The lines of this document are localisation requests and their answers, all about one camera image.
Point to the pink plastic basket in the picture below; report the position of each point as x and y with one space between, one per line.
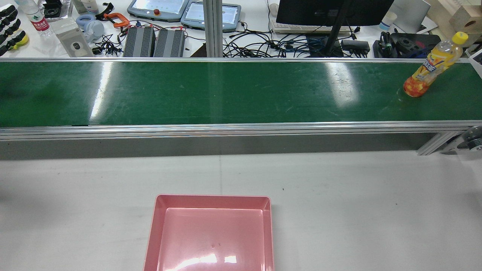
211 241

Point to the green conveyor belt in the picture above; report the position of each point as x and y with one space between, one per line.
226 94

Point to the black finned power box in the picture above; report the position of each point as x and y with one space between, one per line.
170 43
138 42

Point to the white keyboard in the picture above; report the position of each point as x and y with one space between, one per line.
297 29

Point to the grey teach pendant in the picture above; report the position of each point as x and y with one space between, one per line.
158 7
211 15

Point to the black monitor stand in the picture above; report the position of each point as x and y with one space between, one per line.
336 28

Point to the black Huawei monitor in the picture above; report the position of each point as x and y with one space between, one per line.
320 13

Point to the orange clamp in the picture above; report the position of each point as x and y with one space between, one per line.
120 17

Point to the light blue headphones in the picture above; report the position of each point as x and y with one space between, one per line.
94 29

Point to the paper cup blue stripes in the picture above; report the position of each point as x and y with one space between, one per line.
388 20

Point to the zip bag with part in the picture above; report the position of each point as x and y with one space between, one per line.
73 43

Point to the orange juice bottle yellow cap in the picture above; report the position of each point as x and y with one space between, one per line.
433 66

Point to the silver laptop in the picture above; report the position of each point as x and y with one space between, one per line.
412 13

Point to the conveyor motor wheel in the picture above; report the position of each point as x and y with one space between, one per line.
475 139

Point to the clear water bottle red label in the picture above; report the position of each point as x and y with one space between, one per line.
37 19

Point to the yellow tape roll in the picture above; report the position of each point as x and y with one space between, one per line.
23 40

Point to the wooden box with hole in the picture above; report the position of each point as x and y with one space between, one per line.
467 20

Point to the black spare finger assembly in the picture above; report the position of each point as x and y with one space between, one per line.
10 27

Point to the aluminium profile post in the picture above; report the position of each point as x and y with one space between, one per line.
212 26

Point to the black curved bracket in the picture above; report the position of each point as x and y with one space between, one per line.
105 9

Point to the black round mount part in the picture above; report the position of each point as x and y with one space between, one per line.
410 44

